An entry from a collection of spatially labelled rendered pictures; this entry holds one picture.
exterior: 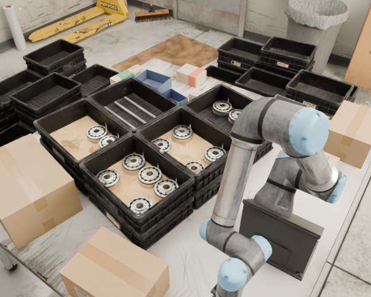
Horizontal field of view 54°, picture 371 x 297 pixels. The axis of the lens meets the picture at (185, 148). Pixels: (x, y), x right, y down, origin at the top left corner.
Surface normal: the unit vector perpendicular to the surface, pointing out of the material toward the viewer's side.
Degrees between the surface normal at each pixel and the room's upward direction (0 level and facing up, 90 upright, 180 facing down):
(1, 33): 90
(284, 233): 90
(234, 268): 0
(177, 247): 0
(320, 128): 74
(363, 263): 0
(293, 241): 90
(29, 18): 90
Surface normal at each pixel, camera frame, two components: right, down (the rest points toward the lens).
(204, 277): 0.00, -0.74
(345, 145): -0.57, 0.55
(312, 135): 0.65, 0.27
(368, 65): -0.54, 0.35
